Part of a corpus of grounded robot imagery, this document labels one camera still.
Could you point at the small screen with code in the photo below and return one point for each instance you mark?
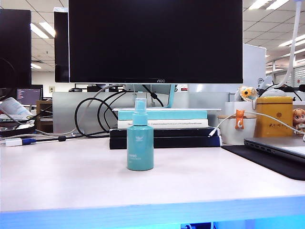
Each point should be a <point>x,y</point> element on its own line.
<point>28,95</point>

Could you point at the black monitor with dark bezel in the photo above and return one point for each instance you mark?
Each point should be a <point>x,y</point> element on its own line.
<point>14,47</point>

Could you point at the blue connector plug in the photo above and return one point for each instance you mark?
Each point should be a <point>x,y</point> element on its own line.
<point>29,141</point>

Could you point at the orange haired anime figure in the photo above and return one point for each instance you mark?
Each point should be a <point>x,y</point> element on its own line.
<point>299,119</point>

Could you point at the white box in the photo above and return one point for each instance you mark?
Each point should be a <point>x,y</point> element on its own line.
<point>233,107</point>

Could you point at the narrow black monitor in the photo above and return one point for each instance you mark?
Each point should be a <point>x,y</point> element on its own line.
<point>61,47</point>

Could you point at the large black AOC monitor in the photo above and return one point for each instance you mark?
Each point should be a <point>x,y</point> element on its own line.
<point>155,40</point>

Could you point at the sunflower plush toy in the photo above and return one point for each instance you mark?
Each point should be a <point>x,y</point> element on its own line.
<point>246,93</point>

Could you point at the yellow tin box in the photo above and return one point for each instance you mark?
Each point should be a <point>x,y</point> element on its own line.
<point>274,119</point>

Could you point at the white cylindrical bottle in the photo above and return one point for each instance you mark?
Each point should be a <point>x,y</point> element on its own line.
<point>14,107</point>

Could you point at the translucent sprayer lid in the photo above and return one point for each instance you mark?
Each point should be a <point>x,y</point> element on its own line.
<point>140,105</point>

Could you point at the teal white monitor stand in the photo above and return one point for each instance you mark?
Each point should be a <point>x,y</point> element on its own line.
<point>170,95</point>

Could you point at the white book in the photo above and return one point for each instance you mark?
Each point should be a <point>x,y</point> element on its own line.
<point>181,123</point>

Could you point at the grey laptop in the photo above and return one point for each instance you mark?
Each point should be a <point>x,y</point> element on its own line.
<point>274,145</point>

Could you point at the white adapter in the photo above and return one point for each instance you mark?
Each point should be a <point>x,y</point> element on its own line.
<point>13,142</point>

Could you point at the teal book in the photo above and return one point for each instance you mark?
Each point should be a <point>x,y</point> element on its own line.
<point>176,115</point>

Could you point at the black round object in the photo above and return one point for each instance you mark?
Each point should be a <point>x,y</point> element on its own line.
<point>16,130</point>

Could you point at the white gooseneck lamp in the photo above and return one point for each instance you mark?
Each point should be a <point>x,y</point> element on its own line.
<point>294,47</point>

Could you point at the white round cup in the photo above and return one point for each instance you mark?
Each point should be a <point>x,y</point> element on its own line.
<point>226,133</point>

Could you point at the black desk mat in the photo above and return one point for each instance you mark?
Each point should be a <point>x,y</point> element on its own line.
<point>274,162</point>

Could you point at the white partition panel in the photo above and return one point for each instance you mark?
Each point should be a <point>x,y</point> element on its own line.
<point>253,64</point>

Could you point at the teal spray bottle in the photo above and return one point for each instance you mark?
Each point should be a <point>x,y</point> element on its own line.
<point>140,148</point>

